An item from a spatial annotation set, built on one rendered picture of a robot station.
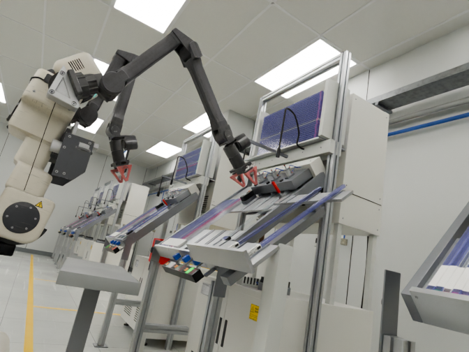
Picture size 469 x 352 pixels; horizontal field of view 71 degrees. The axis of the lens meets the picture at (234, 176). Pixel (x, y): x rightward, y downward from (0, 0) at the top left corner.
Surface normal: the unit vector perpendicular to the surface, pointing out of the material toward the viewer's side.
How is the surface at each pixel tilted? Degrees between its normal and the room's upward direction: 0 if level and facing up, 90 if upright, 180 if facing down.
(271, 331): 90
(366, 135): 90
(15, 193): 90
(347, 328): 90
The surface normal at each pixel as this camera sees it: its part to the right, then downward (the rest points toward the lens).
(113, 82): 0.56, -0.12
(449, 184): -0.83, -0.29
